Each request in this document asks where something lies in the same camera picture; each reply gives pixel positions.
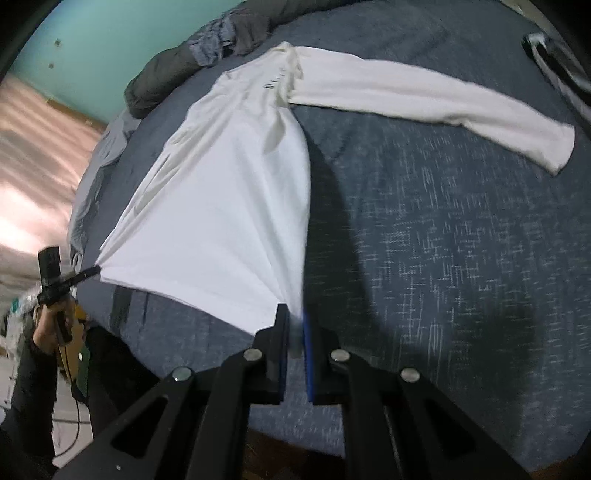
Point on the pile of plastic bags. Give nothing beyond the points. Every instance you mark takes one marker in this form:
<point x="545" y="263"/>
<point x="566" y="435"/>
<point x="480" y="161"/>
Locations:
<point x="16" y="323"/>

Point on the dark grey rolled duvet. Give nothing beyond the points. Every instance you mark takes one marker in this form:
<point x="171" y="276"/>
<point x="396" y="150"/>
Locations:
<point x="157" y="78"/>

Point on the wooden window frame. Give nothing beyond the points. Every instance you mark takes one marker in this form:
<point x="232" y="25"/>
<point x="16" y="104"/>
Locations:
<point x="78" y="113"/>

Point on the light grey sheet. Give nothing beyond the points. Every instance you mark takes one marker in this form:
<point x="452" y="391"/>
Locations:
<point x="92" y="184"/>

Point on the person's left hand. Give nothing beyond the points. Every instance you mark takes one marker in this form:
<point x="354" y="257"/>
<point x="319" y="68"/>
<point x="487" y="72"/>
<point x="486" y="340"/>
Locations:
<point x="44" y="327"/>

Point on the white long-sleeve shirt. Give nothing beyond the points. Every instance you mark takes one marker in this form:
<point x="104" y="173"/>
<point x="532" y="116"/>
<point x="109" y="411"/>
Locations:
<point x="221" y="194"/>

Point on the person's left forearm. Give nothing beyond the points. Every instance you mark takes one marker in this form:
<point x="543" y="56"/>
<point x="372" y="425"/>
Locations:
<point x="27" y="397"/>

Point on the blue-grey checked garment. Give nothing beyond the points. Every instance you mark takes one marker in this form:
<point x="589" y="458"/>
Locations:
<point x="210" y="41"/>

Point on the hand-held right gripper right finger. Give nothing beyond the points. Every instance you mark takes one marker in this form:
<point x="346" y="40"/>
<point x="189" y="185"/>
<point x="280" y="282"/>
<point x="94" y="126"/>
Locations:
<point x="318" y="364"/>

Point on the bed with blue woven sheet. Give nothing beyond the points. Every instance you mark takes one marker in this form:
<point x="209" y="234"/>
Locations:
<point x="438" y="230"/>

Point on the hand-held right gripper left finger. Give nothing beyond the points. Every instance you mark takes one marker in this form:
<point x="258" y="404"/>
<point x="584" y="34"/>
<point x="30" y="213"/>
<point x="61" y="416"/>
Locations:
<point x="272" y="364"/>

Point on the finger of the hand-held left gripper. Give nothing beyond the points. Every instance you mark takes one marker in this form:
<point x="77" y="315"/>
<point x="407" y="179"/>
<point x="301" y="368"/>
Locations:
<point x="85" y="273"/>

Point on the black and white striped garment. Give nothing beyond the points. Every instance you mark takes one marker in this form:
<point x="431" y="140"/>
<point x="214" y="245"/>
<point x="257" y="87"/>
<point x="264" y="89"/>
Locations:
<point x="558" y="69"/>

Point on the dark grey garment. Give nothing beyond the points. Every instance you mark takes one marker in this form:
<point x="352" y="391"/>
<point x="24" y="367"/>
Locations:
<point x="249" y="32"/>

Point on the pink curtain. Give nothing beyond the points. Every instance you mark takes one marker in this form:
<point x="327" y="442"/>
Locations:
<point x="37" y="184"/>

